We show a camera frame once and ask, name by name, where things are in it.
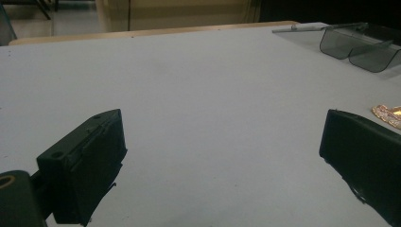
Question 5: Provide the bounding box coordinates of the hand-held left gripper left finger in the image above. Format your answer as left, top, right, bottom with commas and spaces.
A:
36, 108, 129, 227

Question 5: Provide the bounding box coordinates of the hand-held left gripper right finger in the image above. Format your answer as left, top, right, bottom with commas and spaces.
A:
319, 109, 401, 227

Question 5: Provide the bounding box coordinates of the dark transparent plastic tray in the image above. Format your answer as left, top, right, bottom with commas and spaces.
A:
271, 22, 401, 74

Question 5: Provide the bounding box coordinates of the black metal stand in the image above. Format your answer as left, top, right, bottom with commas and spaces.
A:
3, 0, 61, 21

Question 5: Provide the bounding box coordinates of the beige cabinet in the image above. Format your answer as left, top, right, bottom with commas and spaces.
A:
95, 0, 262, 33

